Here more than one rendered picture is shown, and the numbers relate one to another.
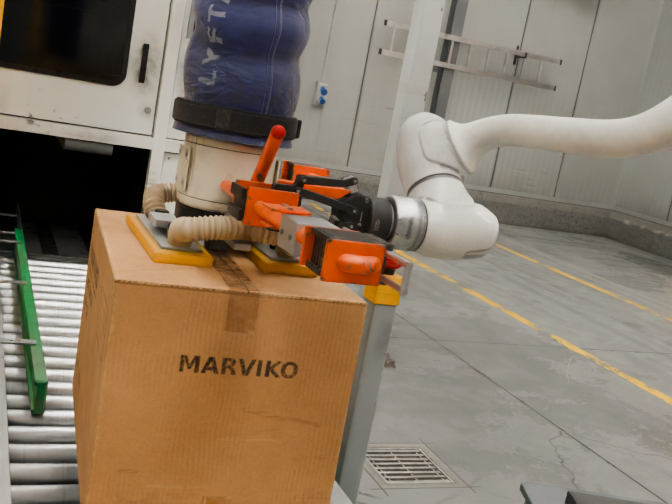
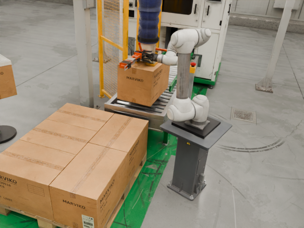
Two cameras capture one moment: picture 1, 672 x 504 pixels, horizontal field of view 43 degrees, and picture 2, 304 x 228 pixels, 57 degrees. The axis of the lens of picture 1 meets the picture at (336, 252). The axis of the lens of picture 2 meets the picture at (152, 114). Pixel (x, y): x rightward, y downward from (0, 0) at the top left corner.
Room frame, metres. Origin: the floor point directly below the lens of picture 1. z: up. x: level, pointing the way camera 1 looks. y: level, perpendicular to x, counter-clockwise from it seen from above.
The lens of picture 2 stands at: (-0.69, -1.76, 2.09)
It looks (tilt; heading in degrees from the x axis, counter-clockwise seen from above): 30 degrees down; 39
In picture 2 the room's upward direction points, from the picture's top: 4 degrees clockwise
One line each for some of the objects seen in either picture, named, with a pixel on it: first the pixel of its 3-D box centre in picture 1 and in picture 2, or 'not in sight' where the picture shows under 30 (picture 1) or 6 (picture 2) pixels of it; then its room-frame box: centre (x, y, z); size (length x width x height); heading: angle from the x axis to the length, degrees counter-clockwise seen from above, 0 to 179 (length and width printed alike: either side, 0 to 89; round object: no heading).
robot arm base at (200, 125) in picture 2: not in sight; (198, 119); (1.30, -0.68, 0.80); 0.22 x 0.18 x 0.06; 8
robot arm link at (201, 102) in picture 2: not in sight; (199, 107); (1.27, -0.68, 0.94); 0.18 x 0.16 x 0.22; 159
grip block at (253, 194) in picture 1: (264, 204); (139, 54); (1.33, 0.13, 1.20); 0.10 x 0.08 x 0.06; 113
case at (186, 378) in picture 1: (197, 351); (144, 77); (1.54, 0.22, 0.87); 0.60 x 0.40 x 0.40; 20
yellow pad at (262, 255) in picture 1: (265, 241); (154, 59); (1.59, 0.14, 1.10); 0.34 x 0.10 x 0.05; 23
